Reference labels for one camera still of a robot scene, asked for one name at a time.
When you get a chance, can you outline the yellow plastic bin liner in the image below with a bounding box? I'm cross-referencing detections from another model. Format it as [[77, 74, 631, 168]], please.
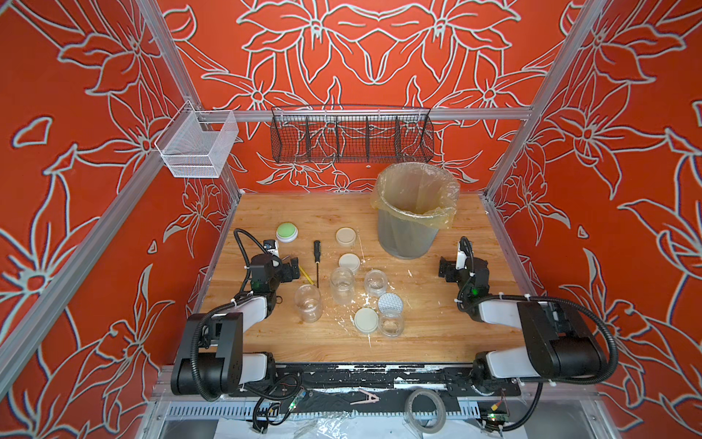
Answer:
[[370, 162, 461, 230]]

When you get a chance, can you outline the clear tape roll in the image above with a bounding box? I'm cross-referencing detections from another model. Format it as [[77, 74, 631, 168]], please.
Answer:
[[404, 389, 447, 438]]

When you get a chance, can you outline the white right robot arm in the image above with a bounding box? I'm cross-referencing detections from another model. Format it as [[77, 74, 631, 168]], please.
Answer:
[[439, 237, 620, 393]]

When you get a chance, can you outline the green push button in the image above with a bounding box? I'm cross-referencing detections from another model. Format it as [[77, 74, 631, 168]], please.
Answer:
[[276, 221, 299, 243]]

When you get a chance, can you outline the black wire wall basket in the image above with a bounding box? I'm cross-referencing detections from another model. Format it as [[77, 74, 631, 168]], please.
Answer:
[[270, 104, 435, 165]]

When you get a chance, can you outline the crumpled clear plastic film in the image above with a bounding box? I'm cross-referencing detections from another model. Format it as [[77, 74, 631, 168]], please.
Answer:
[[292, 414, 355, 439]]

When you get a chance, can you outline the black handled screwdriver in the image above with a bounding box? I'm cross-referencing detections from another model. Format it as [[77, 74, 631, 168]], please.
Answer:
[[314, 240, 322, 287]]

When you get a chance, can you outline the red clip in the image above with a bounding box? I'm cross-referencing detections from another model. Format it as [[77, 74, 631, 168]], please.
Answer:
[[350, 389, 380, 406]]

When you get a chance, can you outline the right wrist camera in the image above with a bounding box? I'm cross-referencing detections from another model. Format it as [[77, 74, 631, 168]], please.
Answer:
[[455, 246, 469, 271]]

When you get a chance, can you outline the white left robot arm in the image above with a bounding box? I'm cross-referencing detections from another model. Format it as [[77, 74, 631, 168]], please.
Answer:
[[170, 229, 301, 402]]

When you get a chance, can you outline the jar with foil seal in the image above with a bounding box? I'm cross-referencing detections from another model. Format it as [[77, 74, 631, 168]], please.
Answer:
[[294, 285, 324, 323]]

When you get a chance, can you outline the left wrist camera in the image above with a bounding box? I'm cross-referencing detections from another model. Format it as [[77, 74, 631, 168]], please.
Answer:
[[263, 239, 280, 257]]

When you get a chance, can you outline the beige lidded jar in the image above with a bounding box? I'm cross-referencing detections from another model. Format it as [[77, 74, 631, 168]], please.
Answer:
[[378, 312, 405, 338], [364, 269, 389, 297]]

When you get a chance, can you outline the yellow pencil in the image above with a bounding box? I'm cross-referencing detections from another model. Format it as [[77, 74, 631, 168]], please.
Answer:
[[299, 266, 316, 285]]

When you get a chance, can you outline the silver mesh waste bin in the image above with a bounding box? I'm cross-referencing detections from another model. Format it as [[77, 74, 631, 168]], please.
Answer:
[[378, 203, 442, 260]]

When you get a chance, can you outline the white cable duct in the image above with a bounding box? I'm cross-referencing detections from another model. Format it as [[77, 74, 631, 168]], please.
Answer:
[[163, 400, 481, 421]]

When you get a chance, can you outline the clear jar with tea leaves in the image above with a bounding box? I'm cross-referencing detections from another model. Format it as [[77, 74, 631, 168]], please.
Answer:
[[329, 267, 356, 305]]

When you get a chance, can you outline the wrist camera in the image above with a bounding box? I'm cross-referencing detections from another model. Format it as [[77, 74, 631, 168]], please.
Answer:
[[455, 246, 469, 271], [263, 239, 280, 257]]

